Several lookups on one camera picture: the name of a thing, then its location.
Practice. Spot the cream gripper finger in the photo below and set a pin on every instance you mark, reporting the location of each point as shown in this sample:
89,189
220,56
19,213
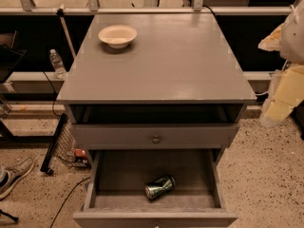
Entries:
286,91

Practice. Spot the green soda can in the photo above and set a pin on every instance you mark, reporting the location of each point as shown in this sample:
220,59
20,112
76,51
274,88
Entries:
160,186

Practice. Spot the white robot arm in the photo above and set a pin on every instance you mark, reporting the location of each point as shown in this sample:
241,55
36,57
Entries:
288,38

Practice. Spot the grey wooden drawer cabinet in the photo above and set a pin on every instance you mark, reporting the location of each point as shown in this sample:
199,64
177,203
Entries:
178,70

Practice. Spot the round brass drawer knob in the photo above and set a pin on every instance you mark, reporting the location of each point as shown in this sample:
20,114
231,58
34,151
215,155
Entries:
156,139

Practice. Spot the open grey middle drawer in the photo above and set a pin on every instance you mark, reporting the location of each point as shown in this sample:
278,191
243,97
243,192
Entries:
116,198

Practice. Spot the closed grey top drawer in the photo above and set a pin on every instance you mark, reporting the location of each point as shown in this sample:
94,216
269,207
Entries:
140,136

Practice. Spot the white paper bowl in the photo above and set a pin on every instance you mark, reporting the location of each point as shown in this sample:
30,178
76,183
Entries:
117,36

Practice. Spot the clear plastic water bottle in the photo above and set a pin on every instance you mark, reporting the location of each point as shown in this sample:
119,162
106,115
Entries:
57,64

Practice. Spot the black metal stand leg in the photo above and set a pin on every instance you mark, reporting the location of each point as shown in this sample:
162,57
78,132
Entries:
46,162

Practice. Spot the grey sneaker shoe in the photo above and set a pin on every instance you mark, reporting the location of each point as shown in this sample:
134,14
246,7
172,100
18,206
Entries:
10,176

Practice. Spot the red can in wire basket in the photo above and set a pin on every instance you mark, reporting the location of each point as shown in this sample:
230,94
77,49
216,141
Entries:
80,155

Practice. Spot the wire mesh basket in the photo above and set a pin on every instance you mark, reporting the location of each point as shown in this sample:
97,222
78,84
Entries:
65,148

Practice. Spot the grey metal rail frame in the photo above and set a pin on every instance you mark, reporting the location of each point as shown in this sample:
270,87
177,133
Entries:
93,7

